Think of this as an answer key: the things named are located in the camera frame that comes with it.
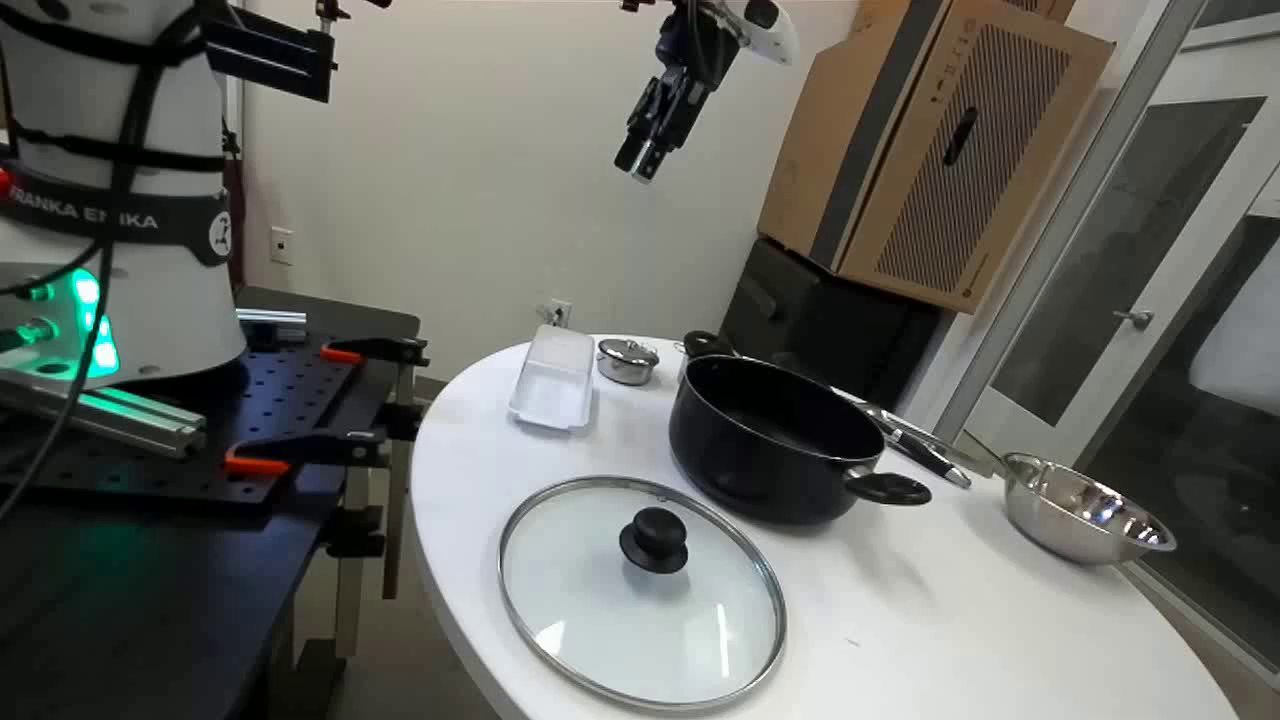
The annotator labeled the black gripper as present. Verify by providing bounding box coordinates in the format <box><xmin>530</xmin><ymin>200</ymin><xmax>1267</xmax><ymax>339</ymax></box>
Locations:
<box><xmin>613</xmin><ymin>0</ymin><xmax>751</xmax><ymax>185</ymax></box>

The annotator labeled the glass lid with black knob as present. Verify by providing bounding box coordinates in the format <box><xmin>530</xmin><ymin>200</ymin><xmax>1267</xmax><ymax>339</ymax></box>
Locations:
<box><xmin>498</xmin><ymin>473</ymin><xmax>793</xmax><ymax>717</ymax></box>

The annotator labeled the black cooking pot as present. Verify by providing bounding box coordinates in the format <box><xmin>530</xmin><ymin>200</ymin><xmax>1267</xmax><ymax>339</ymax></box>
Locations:
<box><xmin>665</xmin><ymin>330</ymin><xmax>938</xmax><ymax>528</ymax></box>

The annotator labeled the small steel bowl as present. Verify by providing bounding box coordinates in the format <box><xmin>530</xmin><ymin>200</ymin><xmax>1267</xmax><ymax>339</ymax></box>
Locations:
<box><xmin>591</xmin><ymin>331</ymin><xmax>665</xmax><ymax>393</ymax></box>

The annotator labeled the clear plastic container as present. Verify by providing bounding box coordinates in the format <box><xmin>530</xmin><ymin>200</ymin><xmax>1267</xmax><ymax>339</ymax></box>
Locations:
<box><xmin>510</xmin><ymin>321</ymin><xmax>602</xmax><ymax>437</ymax></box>

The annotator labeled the black equipment case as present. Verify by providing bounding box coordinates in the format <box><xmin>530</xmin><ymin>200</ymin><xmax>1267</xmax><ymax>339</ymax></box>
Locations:
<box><xmin>718</xmin><ymin>236</ymin><xmax>951</xmax><ymax>415</ymax></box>

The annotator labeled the brown cardboard box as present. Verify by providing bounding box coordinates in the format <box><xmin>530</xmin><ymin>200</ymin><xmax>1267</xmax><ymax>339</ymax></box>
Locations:
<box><xmin>758</xmin><ymin>0</ymin><xmax>1118</xmax><ymax>318</ymax></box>

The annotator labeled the black clamp with orange tip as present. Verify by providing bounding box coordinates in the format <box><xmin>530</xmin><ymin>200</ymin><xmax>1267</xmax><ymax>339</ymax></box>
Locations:
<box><xmin>315</xmin><ymin>331</ymin><xmax>431</xmax><ymax>371</ymax></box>
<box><xmin>220</xmin><ymin>426</ymin><xmax>423</xmax><ymax>483</ymax></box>

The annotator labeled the shiny steel bowl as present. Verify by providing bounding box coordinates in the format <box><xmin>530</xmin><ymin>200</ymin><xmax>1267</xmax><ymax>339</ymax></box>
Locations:
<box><xmin>996</xmin><ymin>448</ymin><xmax>1180</xmax><ymax>569</ymax></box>

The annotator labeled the black perforated robot table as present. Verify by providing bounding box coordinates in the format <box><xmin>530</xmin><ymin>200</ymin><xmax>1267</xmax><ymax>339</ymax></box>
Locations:
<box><xmin>0</xmin><ymin>283</ymin><xmax>431</xmax><ymax>720</ymax></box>

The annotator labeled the black box on mount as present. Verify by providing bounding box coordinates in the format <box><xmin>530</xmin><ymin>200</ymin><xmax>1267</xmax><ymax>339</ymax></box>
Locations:
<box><xmin>198</xmin><ymin>0</ymin><xmax>340</xmax><ymax>106</ymax></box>

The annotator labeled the glass door with white frame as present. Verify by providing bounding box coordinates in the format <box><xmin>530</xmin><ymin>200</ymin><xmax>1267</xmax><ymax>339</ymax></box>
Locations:
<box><xmin>933</xmin><ymin>0</ymin><xmax>1280</xmax><ymax>683</ymax></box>

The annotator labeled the aluminium extrusion rail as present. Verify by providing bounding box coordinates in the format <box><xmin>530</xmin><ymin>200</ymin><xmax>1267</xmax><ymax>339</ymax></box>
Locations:
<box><xmin>0</xmin><ymin>363</ymin><xmax>213</xmax><ymax>451</ymax></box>

